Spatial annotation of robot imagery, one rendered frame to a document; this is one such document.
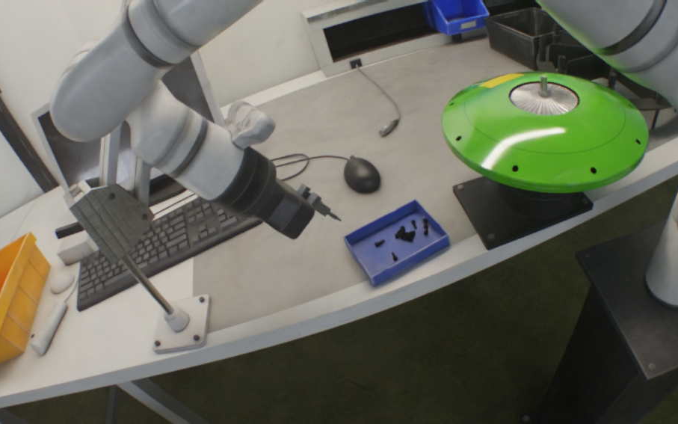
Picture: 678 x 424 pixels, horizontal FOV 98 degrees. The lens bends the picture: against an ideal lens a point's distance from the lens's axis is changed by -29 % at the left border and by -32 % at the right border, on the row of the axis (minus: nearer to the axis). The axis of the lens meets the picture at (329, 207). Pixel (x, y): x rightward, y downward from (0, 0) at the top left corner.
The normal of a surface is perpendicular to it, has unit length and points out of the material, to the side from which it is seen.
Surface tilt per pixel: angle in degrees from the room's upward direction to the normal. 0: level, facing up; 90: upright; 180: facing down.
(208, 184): 98
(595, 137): 17
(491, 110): 10
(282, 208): 73
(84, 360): 0
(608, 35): 120
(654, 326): 0
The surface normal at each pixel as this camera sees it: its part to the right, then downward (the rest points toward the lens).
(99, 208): 0.70, 0.29
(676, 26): 0.03, 0.52
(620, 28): -0.24, 0.89
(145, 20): -0.19, 0.40
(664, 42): -0.08, 0.76
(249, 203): 0.38, 0.58
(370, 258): -0.27, -0.74
